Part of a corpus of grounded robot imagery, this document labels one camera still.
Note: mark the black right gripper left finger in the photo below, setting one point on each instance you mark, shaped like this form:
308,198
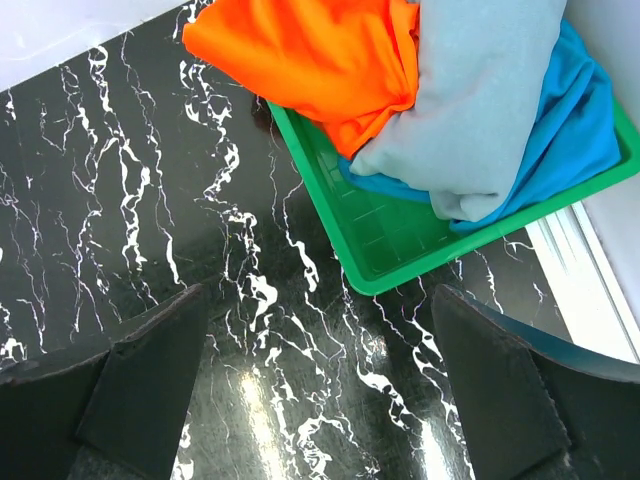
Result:
123,394

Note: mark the green plastic tray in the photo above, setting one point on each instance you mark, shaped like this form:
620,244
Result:
383,242

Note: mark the orange t shirt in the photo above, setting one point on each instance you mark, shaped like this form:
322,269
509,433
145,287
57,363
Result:
348,66

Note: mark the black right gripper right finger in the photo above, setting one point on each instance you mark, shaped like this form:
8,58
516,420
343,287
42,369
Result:
534,406

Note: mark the blue t shirt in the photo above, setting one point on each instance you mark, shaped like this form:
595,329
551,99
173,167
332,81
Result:
565,145

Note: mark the grey t shirt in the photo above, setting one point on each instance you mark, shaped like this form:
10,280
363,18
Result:
481,70

